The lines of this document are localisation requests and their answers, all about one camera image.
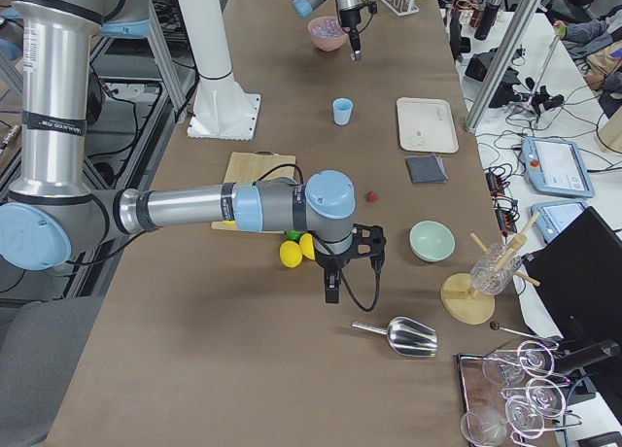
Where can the wine glass rack tray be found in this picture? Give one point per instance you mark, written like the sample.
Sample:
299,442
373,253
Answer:
513,396

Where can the metal ice scoop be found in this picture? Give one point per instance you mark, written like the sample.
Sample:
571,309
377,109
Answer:
406,336

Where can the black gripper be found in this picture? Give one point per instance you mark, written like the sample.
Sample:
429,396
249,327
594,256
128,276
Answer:
349,20
328,263

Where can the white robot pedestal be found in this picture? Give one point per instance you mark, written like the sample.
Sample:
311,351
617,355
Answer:
221,108

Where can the black laptop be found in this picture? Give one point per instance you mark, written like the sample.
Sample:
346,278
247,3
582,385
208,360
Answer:
580,279

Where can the wooden cup tree stand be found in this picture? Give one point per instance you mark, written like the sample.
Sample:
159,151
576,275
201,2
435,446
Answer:
470,297

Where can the yellow lemon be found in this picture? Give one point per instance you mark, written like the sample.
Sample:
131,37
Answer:
306,245
290,254

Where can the mint green bowl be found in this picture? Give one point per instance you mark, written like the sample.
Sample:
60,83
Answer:
431,241

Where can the blue teach pendant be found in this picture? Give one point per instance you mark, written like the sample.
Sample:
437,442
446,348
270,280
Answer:
556,167
555,216

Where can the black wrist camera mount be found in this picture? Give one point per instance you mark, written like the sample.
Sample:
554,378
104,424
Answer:
368,241

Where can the aluminium frame post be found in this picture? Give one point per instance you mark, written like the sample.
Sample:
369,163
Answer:
512,36

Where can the pile of ice cubes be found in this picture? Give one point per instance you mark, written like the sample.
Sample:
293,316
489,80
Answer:
327,28

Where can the cream rabbit tray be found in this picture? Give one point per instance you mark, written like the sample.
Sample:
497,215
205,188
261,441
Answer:
426,125

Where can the clear glass mug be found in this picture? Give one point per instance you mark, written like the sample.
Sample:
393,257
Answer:
485,278

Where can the green lime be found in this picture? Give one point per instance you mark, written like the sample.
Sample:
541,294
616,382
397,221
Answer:
293,235

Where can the pink bowl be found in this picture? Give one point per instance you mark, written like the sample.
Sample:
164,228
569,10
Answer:
326,45

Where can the red strawberry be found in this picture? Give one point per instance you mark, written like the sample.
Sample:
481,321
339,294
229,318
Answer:
371,197

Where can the wooden cutting board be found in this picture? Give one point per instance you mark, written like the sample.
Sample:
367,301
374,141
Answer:
248,167

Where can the light blue plastic cup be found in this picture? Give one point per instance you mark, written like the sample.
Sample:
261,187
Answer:
342,109

